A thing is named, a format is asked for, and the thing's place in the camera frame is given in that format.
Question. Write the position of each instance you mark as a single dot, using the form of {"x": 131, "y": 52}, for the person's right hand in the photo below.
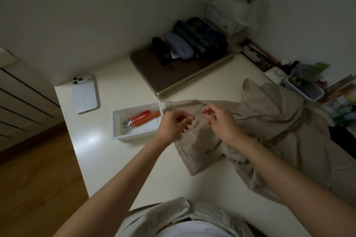
{"x": 225, "y": 127}

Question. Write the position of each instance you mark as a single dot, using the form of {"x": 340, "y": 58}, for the person's left hand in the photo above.
{"x": 171, "y": 127}

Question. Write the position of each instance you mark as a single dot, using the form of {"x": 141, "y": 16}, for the person's left thumb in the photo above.
{"x": 187, "y": 118}

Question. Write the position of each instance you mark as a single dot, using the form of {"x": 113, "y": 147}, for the person's right thumb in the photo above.
{"x": 209, "y": 119}

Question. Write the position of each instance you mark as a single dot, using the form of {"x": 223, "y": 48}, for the thin sewing needle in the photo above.
{"x": 207, "y": 115}

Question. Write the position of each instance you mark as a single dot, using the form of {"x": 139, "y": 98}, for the person's left forearm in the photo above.
{"x": 119, "y": 186}

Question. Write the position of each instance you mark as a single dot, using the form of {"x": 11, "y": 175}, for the person's right forearm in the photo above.
{"x": 294, "y": 181}

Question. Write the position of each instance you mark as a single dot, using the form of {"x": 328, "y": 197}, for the orange seam ripper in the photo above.
{"x": 148, "y": 118}

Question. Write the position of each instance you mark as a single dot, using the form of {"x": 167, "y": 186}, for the brown flat pad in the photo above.
{"x": 167, "y": 74}

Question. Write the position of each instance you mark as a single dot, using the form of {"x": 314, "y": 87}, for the red thread snips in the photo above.
{"x": 136, "y": 117}

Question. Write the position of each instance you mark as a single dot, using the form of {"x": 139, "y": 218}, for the white rectangular tray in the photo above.
{"x": 130, "y": 134}

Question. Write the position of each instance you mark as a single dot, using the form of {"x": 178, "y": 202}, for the black pouch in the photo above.
{"x": 161, "y": 50}

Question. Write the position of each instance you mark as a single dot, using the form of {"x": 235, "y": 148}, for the beige fabric garment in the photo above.
{"x": 281, "y": 123}

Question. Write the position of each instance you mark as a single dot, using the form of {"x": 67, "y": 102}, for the blue glasses case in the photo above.
{"x": 179, "y": 45}

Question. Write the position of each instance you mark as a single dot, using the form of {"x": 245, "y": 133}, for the dark green rolled pouch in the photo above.
{"x": 194, "y": 38}

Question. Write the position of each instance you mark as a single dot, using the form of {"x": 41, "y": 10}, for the white square charger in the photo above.
{"x": 276, "y": 74}

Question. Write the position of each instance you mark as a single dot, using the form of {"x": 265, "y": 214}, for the dark printed book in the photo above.
{"x": 258, "y": 55}

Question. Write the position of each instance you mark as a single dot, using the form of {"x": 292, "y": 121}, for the dark blue bag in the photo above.
{"x": 214, "y": 36}

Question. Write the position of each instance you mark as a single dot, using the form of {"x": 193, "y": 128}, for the black small bottle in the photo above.
{"x": 293, "y": 66}

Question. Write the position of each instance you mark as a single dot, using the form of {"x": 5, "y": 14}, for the clear lidded container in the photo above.
{"x": 306, "y": 89}

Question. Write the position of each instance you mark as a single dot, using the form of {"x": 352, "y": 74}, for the person's beige jacket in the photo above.
{"x": 155, "y": 217}

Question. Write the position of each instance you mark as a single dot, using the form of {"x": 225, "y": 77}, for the white smartphone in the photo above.
{"x": 84, "y": 95}

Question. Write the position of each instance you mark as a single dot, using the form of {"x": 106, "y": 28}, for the person's white shirt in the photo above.
{"x": 197, "y": 230}

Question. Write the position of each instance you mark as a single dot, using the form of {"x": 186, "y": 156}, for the clear box with green lid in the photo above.
{"x": 310, "y": 71}

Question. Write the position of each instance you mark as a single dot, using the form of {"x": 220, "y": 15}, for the teal bundle of items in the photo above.
{"x": 342, "y": 110}

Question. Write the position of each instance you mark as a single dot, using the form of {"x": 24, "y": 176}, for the black cloth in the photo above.
{"x": 343, "y": 139}

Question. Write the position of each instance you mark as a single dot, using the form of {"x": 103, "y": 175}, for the silver metal tray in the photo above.
{"x": 340, "y": 85}

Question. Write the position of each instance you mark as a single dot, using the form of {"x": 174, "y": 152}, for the white slatted cabinet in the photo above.
{"x": 25, "y": 100}

